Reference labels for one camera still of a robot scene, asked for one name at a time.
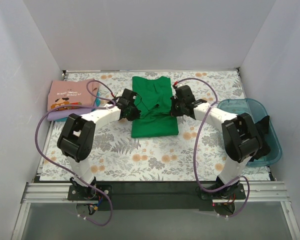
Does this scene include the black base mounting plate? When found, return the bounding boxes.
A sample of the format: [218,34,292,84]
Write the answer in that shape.
[67,181,247,212]

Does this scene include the floral patterned table mat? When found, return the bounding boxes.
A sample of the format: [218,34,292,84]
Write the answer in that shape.
[39,70,271,182]

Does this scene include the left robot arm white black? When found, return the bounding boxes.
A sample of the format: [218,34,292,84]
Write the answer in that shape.
[57,89,141,200]

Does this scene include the pink folded printed t shirt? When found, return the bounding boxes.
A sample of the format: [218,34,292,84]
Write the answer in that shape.
[47,79,100,111]

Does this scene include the blue transparent plastic bin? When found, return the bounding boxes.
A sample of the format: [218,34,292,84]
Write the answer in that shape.
[217,98,282,167]

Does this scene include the black t shirt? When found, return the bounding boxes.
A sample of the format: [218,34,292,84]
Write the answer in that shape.
[249,115,271,162]

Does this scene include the aluminium frame rail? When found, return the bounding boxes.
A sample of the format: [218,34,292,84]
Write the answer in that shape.
[11,181,300,240]

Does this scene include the green t shirt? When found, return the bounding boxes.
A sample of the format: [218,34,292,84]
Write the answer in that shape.
[131,76,179,139]

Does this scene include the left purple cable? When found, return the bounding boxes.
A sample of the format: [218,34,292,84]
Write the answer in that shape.
[34,79,114,227]

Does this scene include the teal folded t shirt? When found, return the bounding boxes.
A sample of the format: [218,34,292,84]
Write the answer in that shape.
[93,91,101,107]

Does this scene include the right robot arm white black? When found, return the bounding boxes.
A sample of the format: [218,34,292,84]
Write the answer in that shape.
[170,84,270,199]

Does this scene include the lilac folded t shirt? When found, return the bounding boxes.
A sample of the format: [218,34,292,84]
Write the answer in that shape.
[47,107,93,122]

